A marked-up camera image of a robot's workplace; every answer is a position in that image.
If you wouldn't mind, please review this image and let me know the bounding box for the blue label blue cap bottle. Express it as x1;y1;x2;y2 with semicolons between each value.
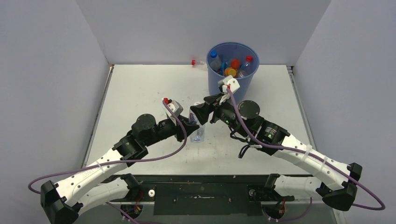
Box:
209;50;221;62

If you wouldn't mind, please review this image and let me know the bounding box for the blue plastic bin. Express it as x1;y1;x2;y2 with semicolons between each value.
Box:
206;42;260;102

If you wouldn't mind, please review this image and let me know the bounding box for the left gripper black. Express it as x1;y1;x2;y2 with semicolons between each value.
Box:
143;114;199;147

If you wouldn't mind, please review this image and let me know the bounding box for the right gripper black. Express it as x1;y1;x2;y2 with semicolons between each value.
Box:
191;92;249;138

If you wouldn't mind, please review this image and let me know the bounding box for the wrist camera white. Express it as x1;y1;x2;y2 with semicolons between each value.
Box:
163;98;183;126
218;76;240;104

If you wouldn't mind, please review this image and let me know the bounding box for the orange juice bottle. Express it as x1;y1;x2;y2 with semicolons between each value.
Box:
224;67;238;77

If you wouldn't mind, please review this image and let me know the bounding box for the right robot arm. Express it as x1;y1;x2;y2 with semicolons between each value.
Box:
190;94;362;211

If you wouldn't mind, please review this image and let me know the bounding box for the red label clear bottle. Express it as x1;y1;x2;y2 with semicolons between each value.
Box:
238;55;253;78

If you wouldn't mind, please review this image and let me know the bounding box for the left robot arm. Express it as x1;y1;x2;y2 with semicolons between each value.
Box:
40;114;199;224

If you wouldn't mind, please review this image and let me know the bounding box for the clear jar silver lid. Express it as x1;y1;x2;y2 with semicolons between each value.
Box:
209;60;222;71

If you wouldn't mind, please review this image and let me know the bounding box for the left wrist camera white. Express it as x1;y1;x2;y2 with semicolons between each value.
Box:
163;98;183;126

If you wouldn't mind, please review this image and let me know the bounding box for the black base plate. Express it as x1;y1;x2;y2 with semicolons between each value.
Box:
112;175;309;216

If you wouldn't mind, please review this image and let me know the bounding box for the small red cap bottle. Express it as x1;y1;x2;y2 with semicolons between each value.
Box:
230;59;240;70

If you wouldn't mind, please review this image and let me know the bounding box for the crushed blue label bottle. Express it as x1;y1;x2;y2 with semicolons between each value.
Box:
220;62;227;76

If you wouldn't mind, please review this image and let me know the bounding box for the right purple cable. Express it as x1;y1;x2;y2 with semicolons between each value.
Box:
226;88;386;211

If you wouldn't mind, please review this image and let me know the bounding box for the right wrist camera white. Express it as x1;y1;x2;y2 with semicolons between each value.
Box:
218;76;240;104

